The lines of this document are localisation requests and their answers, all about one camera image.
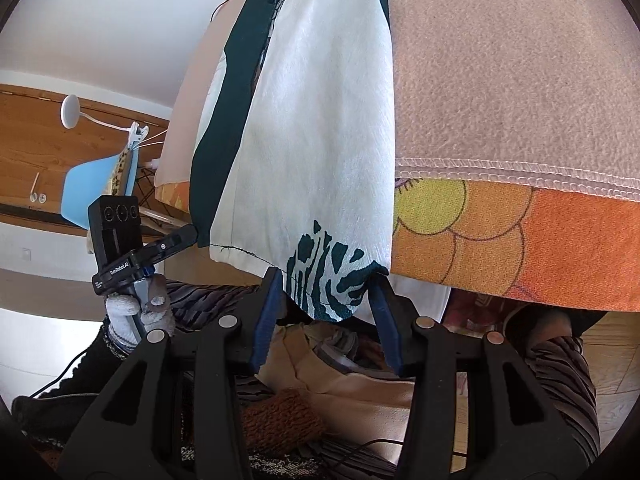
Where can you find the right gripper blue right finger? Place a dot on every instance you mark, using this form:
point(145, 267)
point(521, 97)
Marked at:
point(383, 304)

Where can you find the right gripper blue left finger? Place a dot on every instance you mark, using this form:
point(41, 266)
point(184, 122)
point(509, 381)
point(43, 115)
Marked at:
point(270, 307)

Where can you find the cream and teal t-shirt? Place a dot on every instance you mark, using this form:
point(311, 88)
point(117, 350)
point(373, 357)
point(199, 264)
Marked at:
point(295, 168)

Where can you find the left dark sleeve forearm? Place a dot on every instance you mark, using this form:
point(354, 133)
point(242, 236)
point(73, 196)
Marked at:
point(53, 412)

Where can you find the left gloved hand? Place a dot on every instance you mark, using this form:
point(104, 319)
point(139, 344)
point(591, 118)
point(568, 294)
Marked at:
point(138, 309)

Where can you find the leopard print cloth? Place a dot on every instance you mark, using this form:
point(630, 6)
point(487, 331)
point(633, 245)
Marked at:
point(117, 182)

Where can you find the light blue chair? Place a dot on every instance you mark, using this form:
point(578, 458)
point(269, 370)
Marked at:
point(83, 184)

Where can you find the wooden wardrobe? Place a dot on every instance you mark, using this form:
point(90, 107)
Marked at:
point(37, 151)

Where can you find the white desk lamp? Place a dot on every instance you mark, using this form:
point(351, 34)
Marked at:
point(138, 136)

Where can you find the orange knitted cloth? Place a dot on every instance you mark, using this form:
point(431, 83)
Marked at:
point(280, 424)

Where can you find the orange floral bed sheet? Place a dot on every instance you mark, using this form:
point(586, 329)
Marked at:
point(572, 245)

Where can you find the pink fleece blanket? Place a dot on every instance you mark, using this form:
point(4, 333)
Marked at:
point(525, 88)

